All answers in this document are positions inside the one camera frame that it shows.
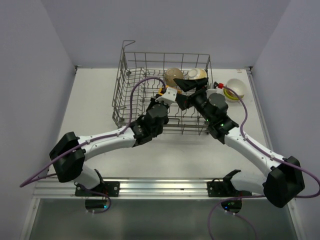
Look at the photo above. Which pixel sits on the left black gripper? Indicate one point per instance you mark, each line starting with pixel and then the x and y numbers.
pixel 152 101

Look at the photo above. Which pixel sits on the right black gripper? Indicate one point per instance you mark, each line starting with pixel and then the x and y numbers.
pixel 187 85

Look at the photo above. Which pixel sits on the yellow bowl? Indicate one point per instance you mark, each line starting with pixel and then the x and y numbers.
pixel 162 90

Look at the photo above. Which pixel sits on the grey wire dish rack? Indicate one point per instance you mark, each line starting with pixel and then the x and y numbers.
pixel 137 78

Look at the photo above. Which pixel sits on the lime green bowl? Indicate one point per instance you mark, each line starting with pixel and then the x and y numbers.
pixel 229 97

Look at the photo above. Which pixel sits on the beige bowl with sunflower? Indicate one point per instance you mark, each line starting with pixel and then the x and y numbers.
pixel 237 86

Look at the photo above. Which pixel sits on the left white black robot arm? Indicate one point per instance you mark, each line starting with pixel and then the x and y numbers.
pixel 70 153

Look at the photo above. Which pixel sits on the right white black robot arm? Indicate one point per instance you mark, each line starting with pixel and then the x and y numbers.
pixel 284 179

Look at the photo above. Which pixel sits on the cream white bowl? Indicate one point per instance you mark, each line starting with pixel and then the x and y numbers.
pixel 196 74

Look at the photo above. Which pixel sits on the beige brown glazed bowl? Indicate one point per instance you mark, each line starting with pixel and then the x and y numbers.
pixel 171 74

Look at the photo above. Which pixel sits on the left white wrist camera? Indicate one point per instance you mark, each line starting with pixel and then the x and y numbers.
pixel 168 97

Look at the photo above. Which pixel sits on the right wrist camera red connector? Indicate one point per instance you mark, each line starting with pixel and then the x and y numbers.
pixel 215 85

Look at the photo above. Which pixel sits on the aluminium mounting rail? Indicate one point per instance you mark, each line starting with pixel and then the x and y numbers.
pixel 133 189

